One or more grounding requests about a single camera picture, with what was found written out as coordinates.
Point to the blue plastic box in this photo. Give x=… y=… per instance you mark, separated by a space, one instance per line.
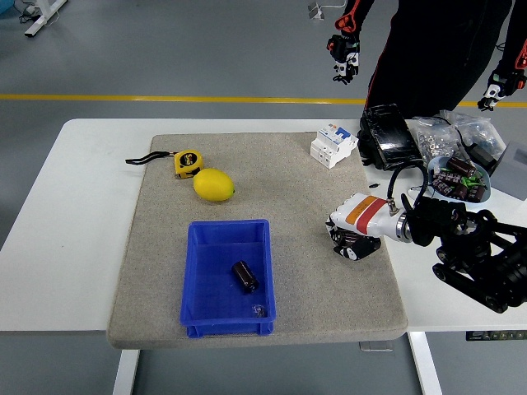
x=214 y=296

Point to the person's right hand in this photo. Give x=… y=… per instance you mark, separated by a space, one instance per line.
x=346 y=57

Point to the small clear plastic piece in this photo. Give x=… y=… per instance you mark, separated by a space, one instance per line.
x=258 y=309

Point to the white desk frame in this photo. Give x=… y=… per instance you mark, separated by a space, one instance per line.
x=41 y=18

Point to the clear bag of screws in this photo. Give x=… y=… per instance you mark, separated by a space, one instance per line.
x=477 y=131

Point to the black power adapter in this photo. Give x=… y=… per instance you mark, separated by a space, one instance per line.
x=483 y=155

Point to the black table control panel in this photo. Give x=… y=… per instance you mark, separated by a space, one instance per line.
x=496 y=335

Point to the yellow lemon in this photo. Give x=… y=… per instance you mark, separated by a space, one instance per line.
x=213 y=184

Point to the clear bag of metal nuts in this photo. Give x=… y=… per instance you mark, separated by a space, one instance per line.
x=432 y=140

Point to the plain dark brown cylindrical battery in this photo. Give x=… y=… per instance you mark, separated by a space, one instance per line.
x=245 y=277

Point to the grey-brown mat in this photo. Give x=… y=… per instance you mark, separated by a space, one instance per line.
x=309 y=296

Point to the person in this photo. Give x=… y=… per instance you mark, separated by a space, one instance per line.
x=432 y=49

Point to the person's left hand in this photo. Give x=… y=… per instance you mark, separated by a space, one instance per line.
x=504 y=84

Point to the black rectangular case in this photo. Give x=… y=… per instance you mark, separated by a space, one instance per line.
x=391 y=138

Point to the grey under-table bracket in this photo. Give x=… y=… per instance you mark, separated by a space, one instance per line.
x=376 y=346

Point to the large brown capacitor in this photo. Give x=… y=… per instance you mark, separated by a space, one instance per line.
x=461 y=166

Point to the grey box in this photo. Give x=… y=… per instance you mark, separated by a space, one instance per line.
x=512 y=164

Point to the white circuit breaker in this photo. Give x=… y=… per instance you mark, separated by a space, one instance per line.
x=333 y=146

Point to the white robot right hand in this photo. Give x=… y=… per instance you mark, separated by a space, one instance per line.
x=366 y=214

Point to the light blue bowl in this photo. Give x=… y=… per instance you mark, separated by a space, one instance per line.
x=438 y=162

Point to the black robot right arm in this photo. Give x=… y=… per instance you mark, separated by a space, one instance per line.
x=436 y=218

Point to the white table leg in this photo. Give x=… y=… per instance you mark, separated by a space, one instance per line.
x=125 y=370
x=424 y=362

